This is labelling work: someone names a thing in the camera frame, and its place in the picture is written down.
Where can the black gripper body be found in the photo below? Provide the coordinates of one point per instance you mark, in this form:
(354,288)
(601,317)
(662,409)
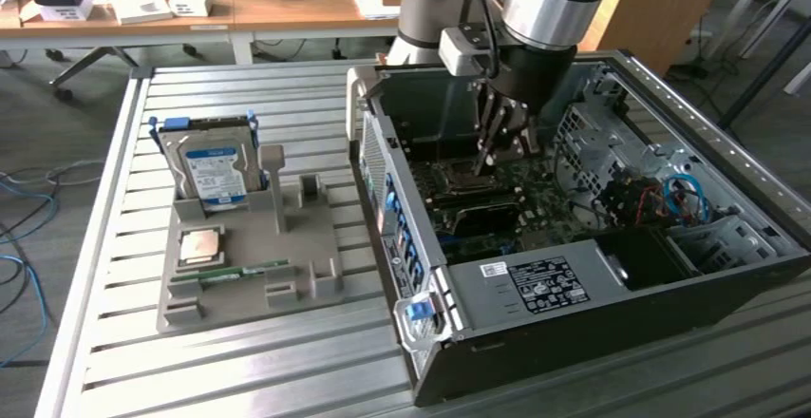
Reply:
(533,73)

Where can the green graphics card black fan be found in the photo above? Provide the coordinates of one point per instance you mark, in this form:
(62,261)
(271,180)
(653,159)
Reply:
(491,221)

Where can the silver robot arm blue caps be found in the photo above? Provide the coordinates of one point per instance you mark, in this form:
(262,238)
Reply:
(551,9)

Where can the CPU socket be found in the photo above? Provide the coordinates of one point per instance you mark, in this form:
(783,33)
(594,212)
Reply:
(459,178)

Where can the silver perforated drive cage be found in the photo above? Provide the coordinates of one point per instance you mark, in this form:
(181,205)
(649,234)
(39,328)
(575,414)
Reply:
(595,166)

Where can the green motherboard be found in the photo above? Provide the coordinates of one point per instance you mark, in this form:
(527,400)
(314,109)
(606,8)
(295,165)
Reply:
(551,204)

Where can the blue expansion slot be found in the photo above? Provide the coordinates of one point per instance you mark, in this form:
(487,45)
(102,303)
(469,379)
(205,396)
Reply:
(449,239)

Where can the white booklet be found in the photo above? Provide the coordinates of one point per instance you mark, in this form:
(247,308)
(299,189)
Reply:
(374,2)

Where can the grey power supply unit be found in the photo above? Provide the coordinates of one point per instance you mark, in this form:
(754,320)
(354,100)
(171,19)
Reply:
(489,290)

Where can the blue case latch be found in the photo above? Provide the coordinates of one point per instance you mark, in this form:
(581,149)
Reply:
(417,311)

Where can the silver disk bay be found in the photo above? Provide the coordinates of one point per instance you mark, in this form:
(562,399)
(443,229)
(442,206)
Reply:
(729,242)

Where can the grey parts rack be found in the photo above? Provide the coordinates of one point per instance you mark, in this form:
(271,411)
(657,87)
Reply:
(254,247)

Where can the black open PC case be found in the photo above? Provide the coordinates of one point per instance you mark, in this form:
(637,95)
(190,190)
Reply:
(570,342)

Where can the hard disk blue caddy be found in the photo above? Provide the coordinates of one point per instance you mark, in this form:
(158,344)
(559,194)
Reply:
(213,171)

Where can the green RAM stick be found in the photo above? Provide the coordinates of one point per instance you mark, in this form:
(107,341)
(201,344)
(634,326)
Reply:
(222,273)

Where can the copper-topped CPU chip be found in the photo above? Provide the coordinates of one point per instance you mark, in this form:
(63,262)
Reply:
(198,247)

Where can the small white labelled box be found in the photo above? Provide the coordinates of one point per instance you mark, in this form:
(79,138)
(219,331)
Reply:
(190,2)

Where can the flat white box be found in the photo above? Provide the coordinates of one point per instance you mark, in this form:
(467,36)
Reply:
(143,9)

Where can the grey leg with castor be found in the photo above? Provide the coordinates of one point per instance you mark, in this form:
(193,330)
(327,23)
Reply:
(83,64)

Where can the wooden desk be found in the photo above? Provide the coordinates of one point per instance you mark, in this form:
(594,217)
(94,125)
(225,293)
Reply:
(76,28)

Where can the white box black lid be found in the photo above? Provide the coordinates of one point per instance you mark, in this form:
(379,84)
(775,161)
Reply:
(63,7)

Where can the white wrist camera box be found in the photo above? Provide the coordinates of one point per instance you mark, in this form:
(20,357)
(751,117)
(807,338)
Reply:
(462,52)

